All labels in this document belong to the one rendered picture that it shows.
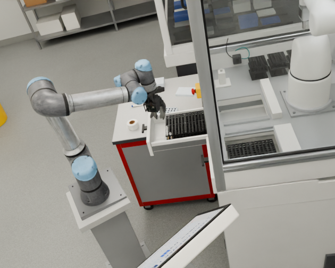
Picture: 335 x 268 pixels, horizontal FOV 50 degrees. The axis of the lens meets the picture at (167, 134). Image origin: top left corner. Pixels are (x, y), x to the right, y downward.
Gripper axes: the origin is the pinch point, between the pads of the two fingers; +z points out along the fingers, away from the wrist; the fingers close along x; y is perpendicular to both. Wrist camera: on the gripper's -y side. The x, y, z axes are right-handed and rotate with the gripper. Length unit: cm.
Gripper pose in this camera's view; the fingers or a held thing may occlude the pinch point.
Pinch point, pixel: (160, 116)
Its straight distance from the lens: 194.8
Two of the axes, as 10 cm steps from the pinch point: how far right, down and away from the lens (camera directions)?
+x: 9.2, 0.7, -3.9
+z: 2.1, 7.4, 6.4
